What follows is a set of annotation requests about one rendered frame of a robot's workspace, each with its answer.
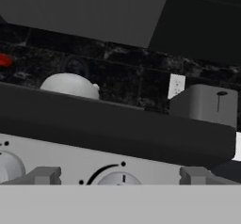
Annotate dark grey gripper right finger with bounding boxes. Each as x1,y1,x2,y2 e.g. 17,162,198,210
179,166,241,186

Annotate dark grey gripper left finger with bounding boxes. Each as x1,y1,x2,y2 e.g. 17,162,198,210
2,166,62,186

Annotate white stove knob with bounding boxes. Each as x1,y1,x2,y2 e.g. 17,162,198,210
0,150,27,185
96,171,143,186

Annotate stove with black hob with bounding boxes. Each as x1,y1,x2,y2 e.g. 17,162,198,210
0,81,237,186

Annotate grey toaster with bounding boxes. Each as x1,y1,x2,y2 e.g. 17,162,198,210
169,83,239,131

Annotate red object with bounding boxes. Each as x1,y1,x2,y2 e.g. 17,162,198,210
0,53,14,69

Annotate grey range hood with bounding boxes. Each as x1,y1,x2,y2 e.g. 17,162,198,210
0,0,174,49

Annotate white wall socket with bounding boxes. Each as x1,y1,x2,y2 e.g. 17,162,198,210
167,72,186,101

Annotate white kettle with dark handle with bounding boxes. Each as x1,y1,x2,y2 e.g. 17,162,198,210
40,54,101,101

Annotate dark wall cupboard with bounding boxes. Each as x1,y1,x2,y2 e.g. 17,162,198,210
147,0,241,68

